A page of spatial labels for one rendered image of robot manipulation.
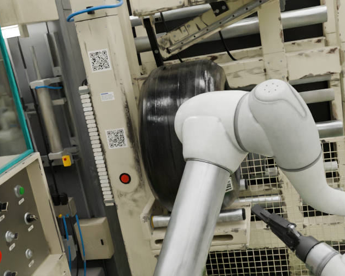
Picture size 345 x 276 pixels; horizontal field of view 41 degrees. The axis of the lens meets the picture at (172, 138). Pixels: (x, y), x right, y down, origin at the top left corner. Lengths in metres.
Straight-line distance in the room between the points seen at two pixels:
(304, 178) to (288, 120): 0.16
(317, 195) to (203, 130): 0.29
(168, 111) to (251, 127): 0.60
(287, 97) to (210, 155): 0.20
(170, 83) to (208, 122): 0.60
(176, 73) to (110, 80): 0.25
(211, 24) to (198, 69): 0.43
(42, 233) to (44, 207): 0.09
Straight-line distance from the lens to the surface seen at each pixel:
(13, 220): 1.53
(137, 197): 1.80
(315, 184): 1.05
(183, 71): 1.61
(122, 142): 1.74
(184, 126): 1.05
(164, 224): 1.74
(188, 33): 2.01
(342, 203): 1.16
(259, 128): 0.94
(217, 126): 0.99
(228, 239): 1.73
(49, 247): 1.72
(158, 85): 1.58
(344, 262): 1.35
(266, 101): 0.91
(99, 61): 1.70
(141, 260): 1.93
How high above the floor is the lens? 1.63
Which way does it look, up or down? 15 degrees down
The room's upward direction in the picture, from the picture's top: 10 degrees counter-clockwise
